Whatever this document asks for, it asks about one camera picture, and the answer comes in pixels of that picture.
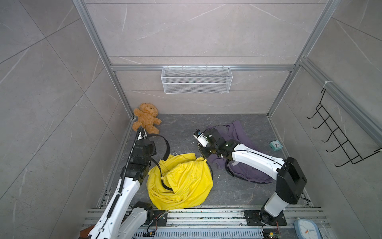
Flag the yellow trousers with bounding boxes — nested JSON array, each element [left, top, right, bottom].
[[146, 153, 213, 210]]

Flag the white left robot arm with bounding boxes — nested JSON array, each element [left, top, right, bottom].
[[80, 127, 156, 239]]

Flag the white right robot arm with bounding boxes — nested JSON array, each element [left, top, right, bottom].
[[194, 128, 307, 225]]

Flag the purple trousers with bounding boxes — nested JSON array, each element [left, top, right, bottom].
[[202, 120, 282, 183]]

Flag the black belt on purple trousers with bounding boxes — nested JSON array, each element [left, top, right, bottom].
[[225, 159, 247, 181]]

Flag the brown teddy bear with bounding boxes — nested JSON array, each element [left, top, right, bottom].
[[132, 103, 162, 134]]

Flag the small green alarm clock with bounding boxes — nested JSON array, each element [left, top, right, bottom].
[[270, 140, 283, 151]]

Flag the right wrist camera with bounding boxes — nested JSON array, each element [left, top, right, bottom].
[[194, 129, 209, 148]]

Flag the white wire mesh basket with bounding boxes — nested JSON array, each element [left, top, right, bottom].
[[161, 66, 233, 94]]

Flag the metal base rail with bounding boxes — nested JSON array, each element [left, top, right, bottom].
[[80, 206, 329, 239]]

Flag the white round wall clock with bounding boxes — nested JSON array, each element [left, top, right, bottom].
[[294, 219, 321, 239]]

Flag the black wire hook rack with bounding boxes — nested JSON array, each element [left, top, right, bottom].
[[306, 89, 382, 167]]

